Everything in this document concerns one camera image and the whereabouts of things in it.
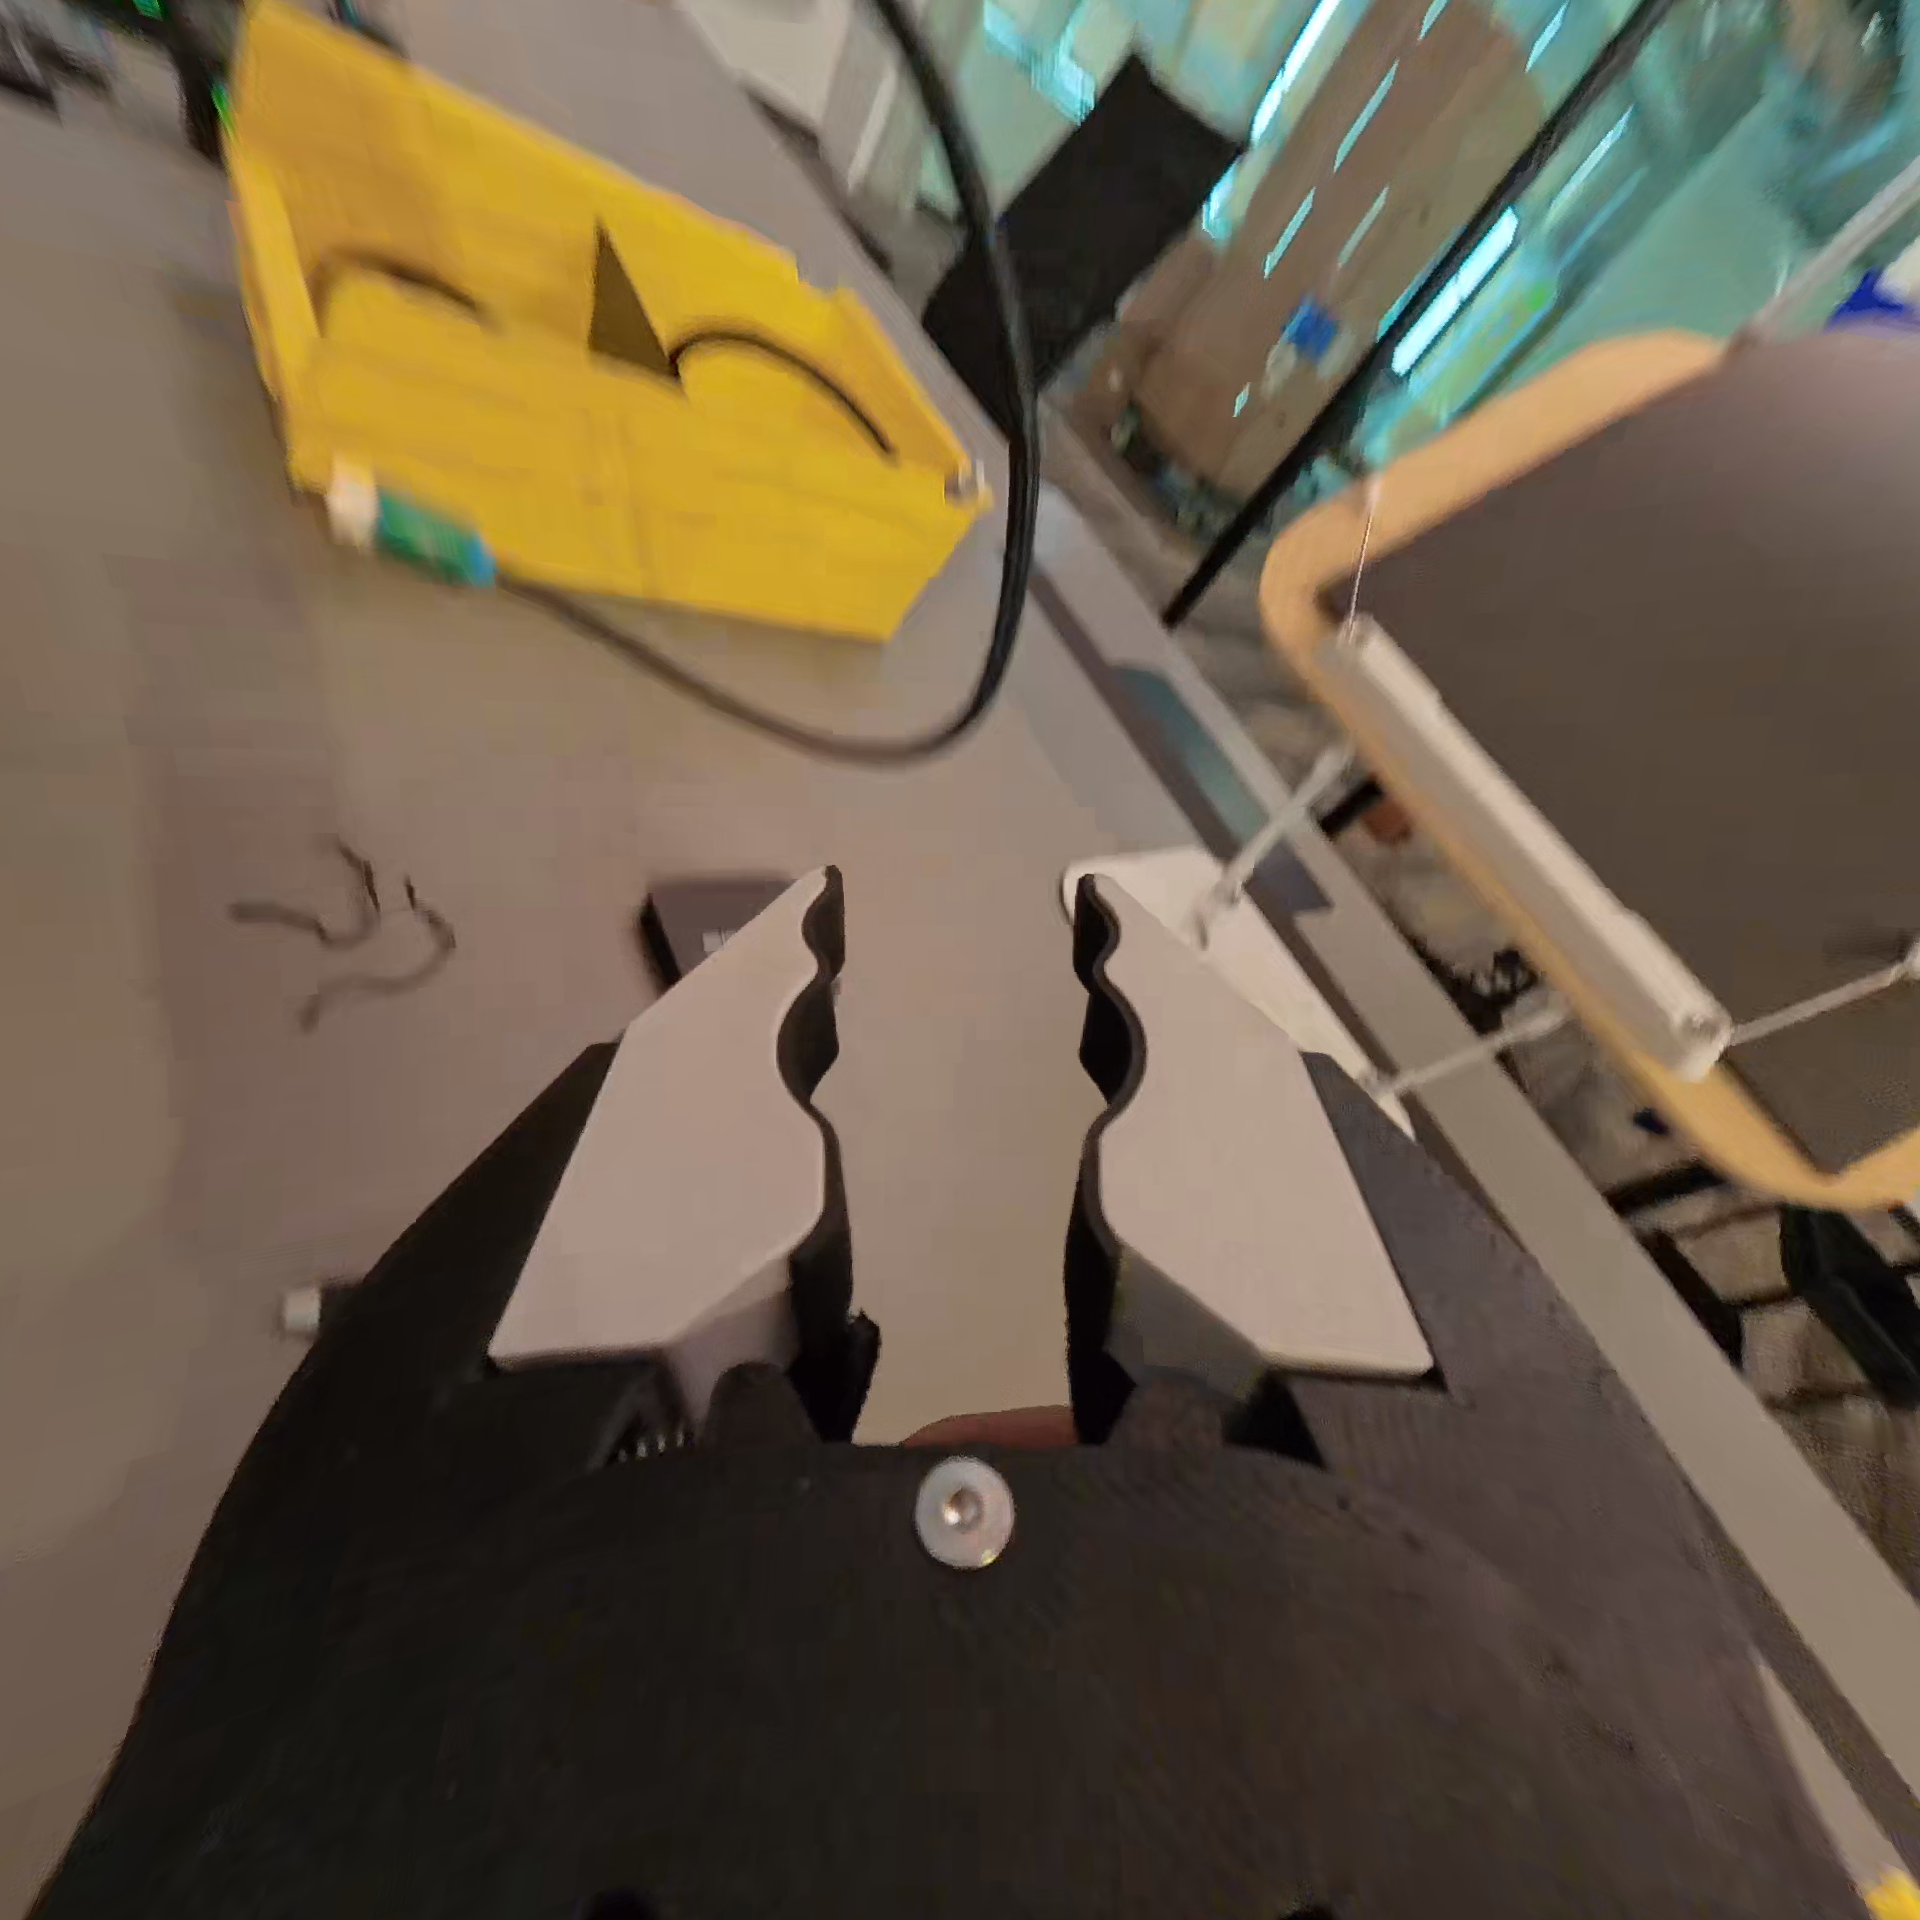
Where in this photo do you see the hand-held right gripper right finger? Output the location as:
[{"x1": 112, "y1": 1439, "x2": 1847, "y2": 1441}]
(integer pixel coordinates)
[{"x1": 1062, "y1": 874, "x2": 1438, "y2": 1409}]

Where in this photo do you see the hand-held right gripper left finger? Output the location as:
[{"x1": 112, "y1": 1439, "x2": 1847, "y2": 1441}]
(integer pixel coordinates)
[{"x1": 487, "y1": 867, "x2": 855, "y2": 1369}]

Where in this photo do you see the yellow plastic bin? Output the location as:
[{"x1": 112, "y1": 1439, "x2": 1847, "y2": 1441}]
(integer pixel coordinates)
[{"x1": 221, "y1": 0, "x2": 995, "y2": 647}]

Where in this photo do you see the dark adapter hub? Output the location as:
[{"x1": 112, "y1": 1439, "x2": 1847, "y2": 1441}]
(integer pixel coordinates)
[{"x1": 642, "y1": 879, "x2": 797, "y2": 991}]

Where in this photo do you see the stack of cardboard boxes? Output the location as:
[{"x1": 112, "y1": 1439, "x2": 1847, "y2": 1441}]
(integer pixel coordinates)
[{"x1": 1079, "y1": 0, "x2": 1518, "y2": 496}]

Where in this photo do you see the black high-back office chair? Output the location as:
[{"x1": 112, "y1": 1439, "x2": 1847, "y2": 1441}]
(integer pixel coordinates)
[{"x1": 919, "y1": 52, "x2": 1247, "y2": 443}]

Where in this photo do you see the black device with lit display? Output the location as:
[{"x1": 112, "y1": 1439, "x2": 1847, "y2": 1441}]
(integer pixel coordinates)
[{"x1": 157, "y1": 0, "x2": 248, "y2": 165}]

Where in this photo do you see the black partition post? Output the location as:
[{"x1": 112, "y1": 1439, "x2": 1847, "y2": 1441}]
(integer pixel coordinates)
[{"x1": 1162, "y1": 0, "x2": 1672, "y2": 629}]

